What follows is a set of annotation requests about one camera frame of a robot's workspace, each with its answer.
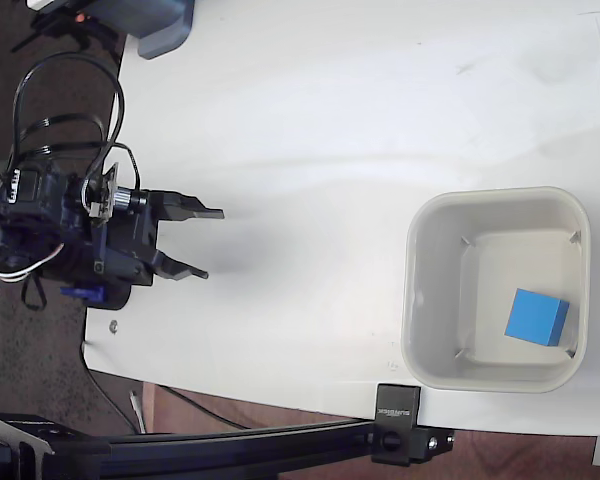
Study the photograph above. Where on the gray device base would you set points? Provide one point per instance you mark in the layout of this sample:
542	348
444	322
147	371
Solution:
157	25

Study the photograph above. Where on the small metal nut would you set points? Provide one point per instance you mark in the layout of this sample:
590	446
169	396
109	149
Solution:
113	326

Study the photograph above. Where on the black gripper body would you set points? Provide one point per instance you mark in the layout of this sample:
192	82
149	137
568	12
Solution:
125	245

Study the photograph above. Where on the black table clamp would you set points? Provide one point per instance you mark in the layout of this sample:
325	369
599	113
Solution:
397	425

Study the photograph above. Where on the white square plastic bin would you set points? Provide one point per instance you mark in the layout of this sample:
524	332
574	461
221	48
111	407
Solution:
445	295

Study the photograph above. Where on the gripper camera board with lens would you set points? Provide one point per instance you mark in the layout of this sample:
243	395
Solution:
125	198

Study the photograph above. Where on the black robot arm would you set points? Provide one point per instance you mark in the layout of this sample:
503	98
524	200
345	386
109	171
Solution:
45	195

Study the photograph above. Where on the blue cube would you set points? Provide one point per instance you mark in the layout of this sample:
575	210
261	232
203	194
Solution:
532	315

